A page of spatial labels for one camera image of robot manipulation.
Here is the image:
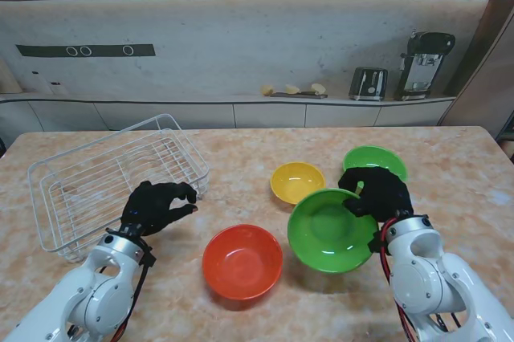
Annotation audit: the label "yellow plastic bowl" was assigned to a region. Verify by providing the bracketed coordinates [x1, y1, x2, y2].
[270, 161, 327, 205]

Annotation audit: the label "white counter cabinets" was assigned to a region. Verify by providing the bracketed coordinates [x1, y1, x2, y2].
[0, 92, 459, 132]

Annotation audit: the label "red black arm cable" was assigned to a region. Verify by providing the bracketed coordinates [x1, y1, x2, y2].
[106, 237, 157, 342]
[379, 219, 463, 342]

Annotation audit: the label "black toaster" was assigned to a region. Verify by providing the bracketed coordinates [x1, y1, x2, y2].
[348, 67, 389, 102]

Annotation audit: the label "red black left arm cable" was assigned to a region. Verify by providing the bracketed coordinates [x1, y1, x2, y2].
[106, 237, 157, 342]

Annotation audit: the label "green plastic bowl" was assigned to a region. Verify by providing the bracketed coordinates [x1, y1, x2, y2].
[342, 145, 409, 193]
[287, 188, 379, 275]

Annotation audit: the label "red plastic bowl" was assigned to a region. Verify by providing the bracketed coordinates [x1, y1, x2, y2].
[202, 224, 284, 301]

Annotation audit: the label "dark serving board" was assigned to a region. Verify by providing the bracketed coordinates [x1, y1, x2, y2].
[269, 92, 328, 100]

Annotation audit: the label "black silver coffee machine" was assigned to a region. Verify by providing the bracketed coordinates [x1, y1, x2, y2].
[394, 29, 456, 102]

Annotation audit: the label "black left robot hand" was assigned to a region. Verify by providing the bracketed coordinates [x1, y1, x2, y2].
[120, 181, 199, 237]

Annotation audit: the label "black wall strip with rings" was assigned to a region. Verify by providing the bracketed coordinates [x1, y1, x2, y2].
[15, 43, 156, 58]

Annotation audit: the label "red black right arm cable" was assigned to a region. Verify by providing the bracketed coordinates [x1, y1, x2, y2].
[379, 219, 463, 342]

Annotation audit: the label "white wire dish rack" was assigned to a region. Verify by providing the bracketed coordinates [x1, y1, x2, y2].
[27, 112, 211, 264]

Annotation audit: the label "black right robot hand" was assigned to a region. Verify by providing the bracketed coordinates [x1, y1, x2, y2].
[337, 167, 414, 225]

